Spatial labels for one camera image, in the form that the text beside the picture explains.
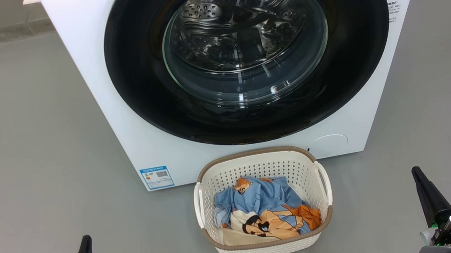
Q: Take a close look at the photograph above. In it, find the blue cartoon print garment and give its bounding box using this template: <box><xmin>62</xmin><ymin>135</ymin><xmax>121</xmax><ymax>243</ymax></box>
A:
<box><xmin>209</xmin><ymin>169</ymin><xmax>312</xmax><ymax>247</ymax></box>

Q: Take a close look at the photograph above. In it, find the black round glass washer door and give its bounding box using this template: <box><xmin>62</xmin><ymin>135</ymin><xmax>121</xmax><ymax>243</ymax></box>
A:
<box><xmin>97</xmin><ymin>0</ymin><xmax>405</xmax><ymax>163</ymax></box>

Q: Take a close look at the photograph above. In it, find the white front-load washing machine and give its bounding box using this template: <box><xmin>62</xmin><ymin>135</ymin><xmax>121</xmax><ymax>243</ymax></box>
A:
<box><xmin>38</xmin><ymin>0</ymin><xmax>451</xmax><ymax>204</ymax></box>

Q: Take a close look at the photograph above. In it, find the stainless steel washing machine drum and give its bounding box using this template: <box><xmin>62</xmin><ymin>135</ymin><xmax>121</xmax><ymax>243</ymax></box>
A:
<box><xmin>164</xmin><ymin>0</ymin><xmax>321</xmax><ymax>83</ymax></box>

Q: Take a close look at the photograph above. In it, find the blue energy label sticker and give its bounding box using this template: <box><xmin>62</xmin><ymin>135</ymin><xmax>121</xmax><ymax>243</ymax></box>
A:
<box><xmin>139</xmin><ymin>164</ymin><xmax>175</xmax><ymax>192</ymax></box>

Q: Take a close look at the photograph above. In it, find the round white filter cover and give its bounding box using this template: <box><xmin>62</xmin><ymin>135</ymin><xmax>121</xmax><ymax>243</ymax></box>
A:
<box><xmin>307</xmin><ymin>132</ymin><xmax>350</xmax><ymax>160</ymax></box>

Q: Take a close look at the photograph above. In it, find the cream perforated laundry basket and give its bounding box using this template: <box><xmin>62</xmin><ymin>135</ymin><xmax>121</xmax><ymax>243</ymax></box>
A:
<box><xmin>188</xmin><ymin>140</ymin><xmax>340</xmax><ymax>253</ymax></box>

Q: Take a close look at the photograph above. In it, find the black printed text label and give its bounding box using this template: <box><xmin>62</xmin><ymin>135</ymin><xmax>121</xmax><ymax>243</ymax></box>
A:
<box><xmin>387</xmin><ymin>0</ymin><xmax>402</xmax><ymax>24</ymax></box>

